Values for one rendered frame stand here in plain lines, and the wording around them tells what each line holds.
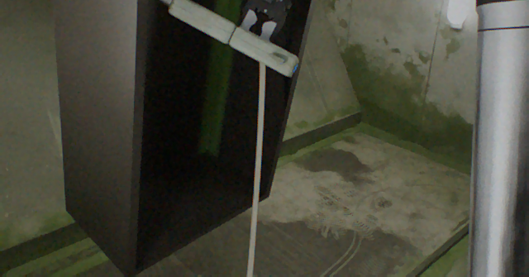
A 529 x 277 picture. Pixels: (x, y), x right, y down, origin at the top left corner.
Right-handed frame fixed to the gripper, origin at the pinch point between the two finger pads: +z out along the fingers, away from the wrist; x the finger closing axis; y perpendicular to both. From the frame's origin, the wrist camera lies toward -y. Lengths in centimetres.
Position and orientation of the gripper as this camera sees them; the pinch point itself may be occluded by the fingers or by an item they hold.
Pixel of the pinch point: (247, 47)
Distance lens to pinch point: 106.6
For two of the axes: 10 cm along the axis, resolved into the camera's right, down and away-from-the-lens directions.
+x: -8.8, -4.8, 0.5
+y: 1.2, -1.1, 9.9
